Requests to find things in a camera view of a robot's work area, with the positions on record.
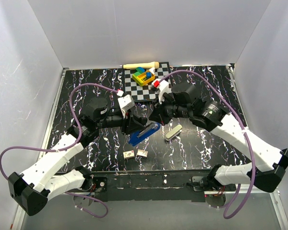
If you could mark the cream toy microphone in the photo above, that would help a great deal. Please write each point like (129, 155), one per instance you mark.
(148, 65)

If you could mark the staple box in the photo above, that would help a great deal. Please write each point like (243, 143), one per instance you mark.
(128, 154)
(142, 153)

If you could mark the right staple box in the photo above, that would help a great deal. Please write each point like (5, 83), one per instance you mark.
(142, 153)

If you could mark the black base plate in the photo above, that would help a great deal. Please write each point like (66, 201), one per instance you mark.
(147, 185)

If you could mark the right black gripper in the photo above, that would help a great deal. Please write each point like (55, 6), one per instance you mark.
(157, 115)

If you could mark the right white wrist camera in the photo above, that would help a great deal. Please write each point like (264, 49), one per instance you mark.
(161, 88)

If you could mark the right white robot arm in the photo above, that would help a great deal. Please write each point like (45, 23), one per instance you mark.
(183, 101)

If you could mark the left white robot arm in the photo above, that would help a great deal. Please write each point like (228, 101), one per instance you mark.
(38, 184)

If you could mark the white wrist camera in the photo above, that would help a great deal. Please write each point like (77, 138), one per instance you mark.
(125, 102)
(161, 88)

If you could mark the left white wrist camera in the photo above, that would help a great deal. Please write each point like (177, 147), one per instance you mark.
(125, 102)

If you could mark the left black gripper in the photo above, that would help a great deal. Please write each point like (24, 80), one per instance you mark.
(130, 124)

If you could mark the blue stapler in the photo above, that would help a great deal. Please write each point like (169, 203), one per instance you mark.
(139, 136)

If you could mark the grey beige stapler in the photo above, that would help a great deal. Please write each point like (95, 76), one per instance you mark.
(173, 132)

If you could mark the black white checkerboard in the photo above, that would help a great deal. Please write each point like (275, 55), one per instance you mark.
(139, 93)

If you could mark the left staple box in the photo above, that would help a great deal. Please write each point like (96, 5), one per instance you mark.
(128, 154)

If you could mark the blue block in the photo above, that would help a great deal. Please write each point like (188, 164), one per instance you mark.
(148, 75)

